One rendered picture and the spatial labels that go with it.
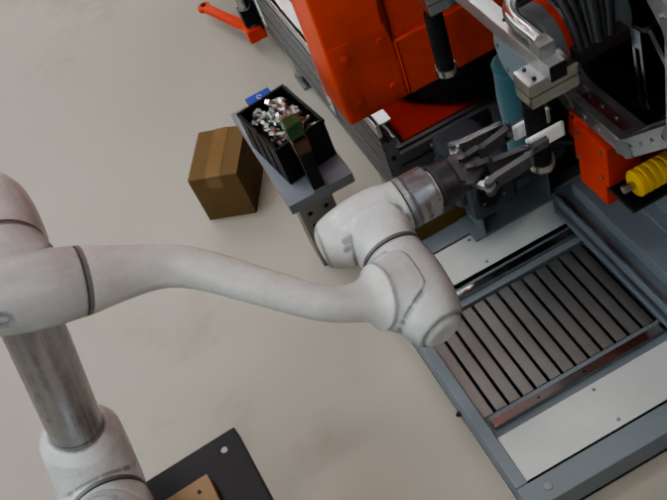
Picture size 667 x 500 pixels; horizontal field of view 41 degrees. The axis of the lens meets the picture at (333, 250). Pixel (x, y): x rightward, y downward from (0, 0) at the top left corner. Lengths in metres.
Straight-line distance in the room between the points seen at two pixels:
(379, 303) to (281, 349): 1.14
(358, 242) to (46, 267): 0.47
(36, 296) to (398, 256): 0.52
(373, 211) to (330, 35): 0.66
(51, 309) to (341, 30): 1.01
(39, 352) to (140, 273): 0.30
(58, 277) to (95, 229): 1.82
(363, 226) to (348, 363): 0.98
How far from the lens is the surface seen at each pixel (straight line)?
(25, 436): 2.67
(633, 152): 1.78
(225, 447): 1.96
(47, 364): 1.54
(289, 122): 1.98
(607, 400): 2.08
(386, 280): 1.31
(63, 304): 1.24
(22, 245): 1.27
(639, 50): 1.82
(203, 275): 1.30
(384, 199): 1.42
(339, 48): 2.00
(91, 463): 1.71
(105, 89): 3.64
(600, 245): 2.23
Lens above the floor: 1.88
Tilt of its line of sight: 46 degrees down
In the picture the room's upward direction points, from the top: 24 degrees counter-clockwise
